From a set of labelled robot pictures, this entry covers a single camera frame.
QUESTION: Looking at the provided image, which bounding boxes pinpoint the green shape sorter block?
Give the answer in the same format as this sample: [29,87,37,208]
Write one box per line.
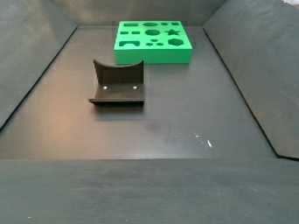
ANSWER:
[114,21,192,64]

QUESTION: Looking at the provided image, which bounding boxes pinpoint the black curved holder bracket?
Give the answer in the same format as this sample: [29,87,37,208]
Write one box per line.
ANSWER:
[88,60,145,104]

